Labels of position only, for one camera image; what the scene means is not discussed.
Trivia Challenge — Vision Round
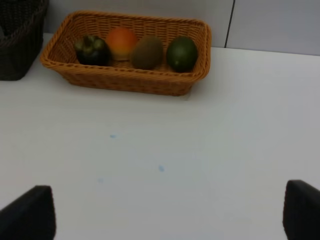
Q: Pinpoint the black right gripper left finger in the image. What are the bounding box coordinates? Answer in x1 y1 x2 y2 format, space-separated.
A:
0 185 57 240

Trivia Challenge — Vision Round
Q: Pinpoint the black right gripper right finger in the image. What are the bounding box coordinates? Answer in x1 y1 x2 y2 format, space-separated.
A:
282 180 320 240

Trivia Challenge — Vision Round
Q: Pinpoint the dark purple mangosteen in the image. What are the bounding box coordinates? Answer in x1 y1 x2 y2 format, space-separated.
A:
73 35 112 66

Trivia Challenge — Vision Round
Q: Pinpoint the orange peach fruit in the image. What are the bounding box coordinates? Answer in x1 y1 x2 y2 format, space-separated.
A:
106 27 138 61

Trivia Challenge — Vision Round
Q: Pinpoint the brown kiwi fruit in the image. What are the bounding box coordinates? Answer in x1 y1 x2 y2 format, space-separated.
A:
130 35 164 70

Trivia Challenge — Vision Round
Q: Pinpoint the green avocado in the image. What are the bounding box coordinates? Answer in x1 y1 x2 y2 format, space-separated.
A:
166 36 198 73

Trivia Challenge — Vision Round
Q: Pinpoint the orange wicker basket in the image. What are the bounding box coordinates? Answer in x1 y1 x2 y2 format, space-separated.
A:
39 10 212 96

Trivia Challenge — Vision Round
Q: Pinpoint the dark brown wicker basket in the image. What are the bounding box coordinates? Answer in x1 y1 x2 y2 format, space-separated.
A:
0 0 49 81

